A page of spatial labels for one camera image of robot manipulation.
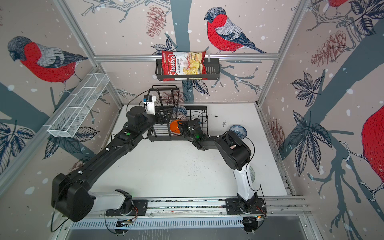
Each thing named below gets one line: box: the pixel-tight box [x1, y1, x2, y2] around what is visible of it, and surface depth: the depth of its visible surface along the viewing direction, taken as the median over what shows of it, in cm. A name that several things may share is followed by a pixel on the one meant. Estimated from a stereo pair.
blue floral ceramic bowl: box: [229, 124, 248, 140], surface depth 103 cm
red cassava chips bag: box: [161, 50, 208, 82], surface depth 90 cm
